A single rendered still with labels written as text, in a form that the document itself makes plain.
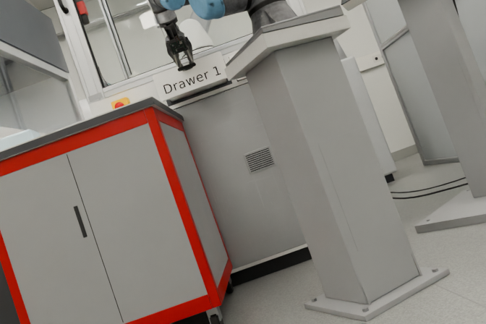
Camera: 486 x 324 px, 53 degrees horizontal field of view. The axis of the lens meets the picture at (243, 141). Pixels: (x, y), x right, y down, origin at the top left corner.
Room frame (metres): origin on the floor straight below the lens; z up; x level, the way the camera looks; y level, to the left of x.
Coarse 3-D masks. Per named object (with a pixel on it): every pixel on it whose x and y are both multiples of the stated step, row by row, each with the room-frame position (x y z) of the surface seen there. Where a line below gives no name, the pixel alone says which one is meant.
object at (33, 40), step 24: (0, 0) 2.37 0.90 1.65; (24, 0) 2.69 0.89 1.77; (0, 24) 2.28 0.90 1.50; (24, 24) 2.58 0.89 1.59; (48, 24) 2.97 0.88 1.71; (0, 48) 2.21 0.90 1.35; (24, 48) 2.47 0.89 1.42; (48, 48) 2.82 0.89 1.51; (48, 72) 2.75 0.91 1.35; (72, 96) 3.00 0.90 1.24; (0, 264) 1.93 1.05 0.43; (0, 288) 1.93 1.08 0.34; (0, 312) 1.93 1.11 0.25
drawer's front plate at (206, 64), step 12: (204, 60) 1.93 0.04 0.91; (216, 60) 1.92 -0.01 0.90; (168, 72) 1.93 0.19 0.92; (180, 72) 1.93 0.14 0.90; (192, 72) 1.93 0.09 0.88; (204, 72) 1.93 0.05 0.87; (216, 72) 1.92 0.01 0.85; (156, 84) 1.93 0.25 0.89; (180, 84) 1.93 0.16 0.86; (192, 84) 1.93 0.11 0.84; (204, 84) 1.93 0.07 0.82; (168, 96) 1.93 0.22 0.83
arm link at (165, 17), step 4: (164, 12) 1.73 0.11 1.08; (168, 12) 1.73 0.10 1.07; (172, 12) 1.75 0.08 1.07; (156, 16) 1.74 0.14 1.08; (160, 16) 1.74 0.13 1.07; (164, 16) 1.73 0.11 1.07; (168, 16) 1.74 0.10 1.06; (172, 16) 1.75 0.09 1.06; (156, 20) 1.77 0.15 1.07; (160, 20) 1.75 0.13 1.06; (164, 20) 1.74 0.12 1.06; (168, 20) 1.75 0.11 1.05; (172, 20) 1.76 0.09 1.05
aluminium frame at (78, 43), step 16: (64, 0) 2.10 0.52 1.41; (288, 0) 2.08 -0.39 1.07; (64, 16) 2.10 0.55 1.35; (64, 32) 2.10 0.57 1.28; (80, 32) 2.10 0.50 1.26; (80, 48) 2.10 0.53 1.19; (224, 48) 2.09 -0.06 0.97; (80, 64) 2.10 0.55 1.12; (96, 64) 2.11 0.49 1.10; (80, 80) 2.10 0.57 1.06; (96, 80) 2.10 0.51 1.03; (128, 80) 2.09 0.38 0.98; (144, 80) 2.09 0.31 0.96; (96, 96) 2.09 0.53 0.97
